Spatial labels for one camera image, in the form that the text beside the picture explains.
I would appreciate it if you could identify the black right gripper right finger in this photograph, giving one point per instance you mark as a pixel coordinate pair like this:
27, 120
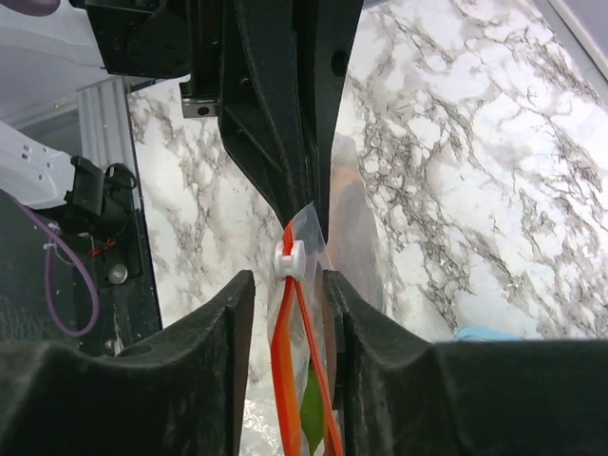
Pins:
401, 395

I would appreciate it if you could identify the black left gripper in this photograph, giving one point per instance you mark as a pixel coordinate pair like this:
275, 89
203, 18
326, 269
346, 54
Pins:
259, 110

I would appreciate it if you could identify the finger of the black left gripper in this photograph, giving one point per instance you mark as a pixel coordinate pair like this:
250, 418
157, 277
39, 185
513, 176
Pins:
325, 32

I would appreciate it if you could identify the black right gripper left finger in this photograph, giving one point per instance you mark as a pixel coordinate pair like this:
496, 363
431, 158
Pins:
178, 392

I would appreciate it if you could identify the green leafy vegetable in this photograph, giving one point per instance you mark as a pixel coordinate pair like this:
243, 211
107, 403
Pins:
311, 413

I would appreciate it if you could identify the clear zip bag orange zipper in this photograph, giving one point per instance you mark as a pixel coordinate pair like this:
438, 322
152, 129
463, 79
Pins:
301, 328

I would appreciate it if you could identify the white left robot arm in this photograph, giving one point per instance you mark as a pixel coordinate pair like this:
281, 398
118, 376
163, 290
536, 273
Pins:
48, 52

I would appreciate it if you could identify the light blue perforated plastic basket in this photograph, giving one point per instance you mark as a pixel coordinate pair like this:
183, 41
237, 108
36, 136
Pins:
484, 334

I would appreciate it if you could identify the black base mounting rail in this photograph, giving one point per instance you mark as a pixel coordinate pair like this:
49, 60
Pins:
129, 312

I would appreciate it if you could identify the aluminium extrusion frame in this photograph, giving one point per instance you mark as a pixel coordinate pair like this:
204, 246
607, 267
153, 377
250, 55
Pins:
57, 153

